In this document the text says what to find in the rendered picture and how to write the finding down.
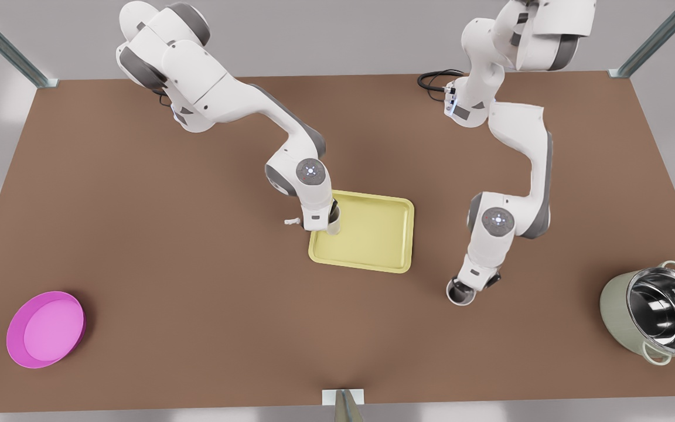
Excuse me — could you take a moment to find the yellow rectangular tray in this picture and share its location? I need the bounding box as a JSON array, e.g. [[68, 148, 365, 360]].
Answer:
[[308, 190, 415, 274]]

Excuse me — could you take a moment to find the green steel cooking pot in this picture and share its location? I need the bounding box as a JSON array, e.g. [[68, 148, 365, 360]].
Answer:
[[599, 260, 675, 366]]

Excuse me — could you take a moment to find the pink round bowl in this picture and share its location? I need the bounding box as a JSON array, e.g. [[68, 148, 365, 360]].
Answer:
[[6, 291, 87, 369]]

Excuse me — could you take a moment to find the silver frame post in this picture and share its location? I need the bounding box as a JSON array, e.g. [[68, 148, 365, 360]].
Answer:
[[321, 388, 366, 422], [0, 0, 59, 89], [608, 0, 675, 79]]

